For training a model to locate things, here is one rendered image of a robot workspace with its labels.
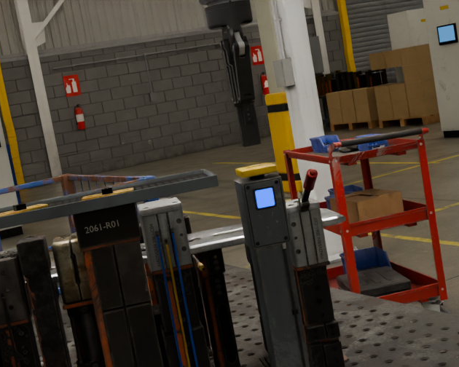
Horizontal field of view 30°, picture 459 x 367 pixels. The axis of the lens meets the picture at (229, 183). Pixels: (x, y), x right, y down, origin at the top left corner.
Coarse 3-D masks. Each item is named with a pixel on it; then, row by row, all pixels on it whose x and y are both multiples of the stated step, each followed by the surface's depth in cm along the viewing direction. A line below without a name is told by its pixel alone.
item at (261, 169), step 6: (240, 168) 143; (246, 168) 141; (252, 168) 140; (258, 168) 139; (264, 168) 139; (270, 168) 139; (276, 168) 139; (240, 174) 139; (246, 174) 139; (252, 174) 139; (258, 174) 139
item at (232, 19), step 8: (240, 0) 136; (248, 0) 138; (208, 8) 137; (216, 8) 136; (224, 8) 135; (232, 8) 135; (240, 8) 136; (248, 8) 137; (208, 16) 137; (216, 16) 136; (224, 16) 135; (232, 16) 135; (240, 16) 136; (248, 16) 137; (208, 24) 138; (216, 24) 136; (224, 24) 136; (232, 24) 135; (240, 24) 136; (224, 32) 140; (232, 32) 135; (240, 32) 135; (232, 40) 135; (232, 48) 137; (232, 56) 138
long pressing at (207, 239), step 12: (324, 216) 175; (336, 216) 171; (216, 228) 184; (228, 228) 181; (240, 228) 178; (204, 240) 172; (216, 240) 167; (228, 240) 167; (240, 240) 167; (144, 252) 170; (192, 252) 166
